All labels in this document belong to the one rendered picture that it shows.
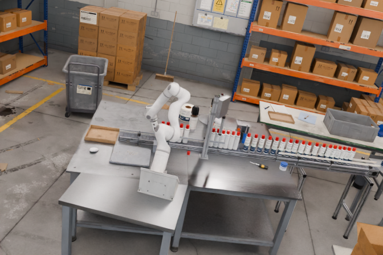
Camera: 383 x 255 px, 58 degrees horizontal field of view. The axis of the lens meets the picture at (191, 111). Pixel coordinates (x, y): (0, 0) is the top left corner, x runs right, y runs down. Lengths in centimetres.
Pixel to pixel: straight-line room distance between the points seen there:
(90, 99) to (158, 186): 297
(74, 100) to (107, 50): 155
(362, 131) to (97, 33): 469
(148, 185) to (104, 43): 429
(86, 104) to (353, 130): 385
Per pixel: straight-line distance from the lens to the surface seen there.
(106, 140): 353
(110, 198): 287
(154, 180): 285
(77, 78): 544
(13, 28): 693
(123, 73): 684
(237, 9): 753
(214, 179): 325
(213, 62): 790
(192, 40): 785
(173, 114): 303
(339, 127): 496
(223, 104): 328
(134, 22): 655
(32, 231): 384
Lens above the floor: 268
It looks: 25 degrees down
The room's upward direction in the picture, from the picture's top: 11 degrees clockwise
